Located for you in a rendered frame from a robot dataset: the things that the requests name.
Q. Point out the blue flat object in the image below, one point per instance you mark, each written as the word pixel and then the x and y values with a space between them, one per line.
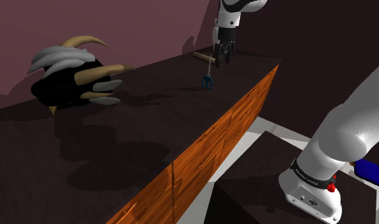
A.
pixel 369 171

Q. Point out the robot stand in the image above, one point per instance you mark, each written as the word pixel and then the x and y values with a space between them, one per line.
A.
pixel 254 173

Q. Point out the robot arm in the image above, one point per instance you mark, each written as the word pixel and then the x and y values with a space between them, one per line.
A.
pixel 341 133

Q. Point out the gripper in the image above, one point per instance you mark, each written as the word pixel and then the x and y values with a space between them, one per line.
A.
pixel 227 34

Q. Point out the black plant, grey tan leaves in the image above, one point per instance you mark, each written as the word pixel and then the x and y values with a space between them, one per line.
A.
pixel 58 86

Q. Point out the wooden chest of drawers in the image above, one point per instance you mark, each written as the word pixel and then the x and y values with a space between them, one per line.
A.
pixel 207 155

